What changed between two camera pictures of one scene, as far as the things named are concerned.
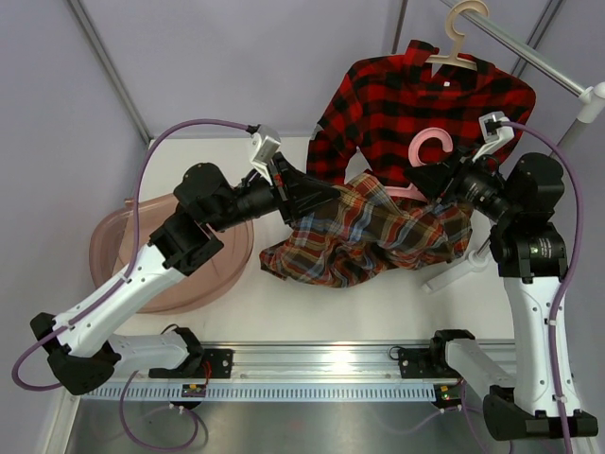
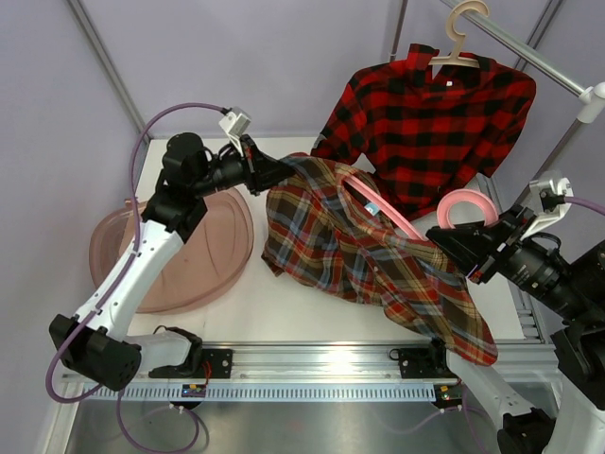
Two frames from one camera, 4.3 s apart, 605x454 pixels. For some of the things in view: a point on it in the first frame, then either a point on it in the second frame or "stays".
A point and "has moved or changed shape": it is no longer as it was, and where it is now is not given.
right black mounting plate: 418,363 stays
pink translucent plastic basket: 129,227 stays
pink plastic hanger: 415,160 → 473,197
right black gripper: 435,179 → 467,245
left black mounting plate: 220,361 stays
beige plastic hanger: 457,55 stays
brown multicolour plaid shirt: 364,231 has moved or changed shape
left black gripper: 304,194 → 261,170
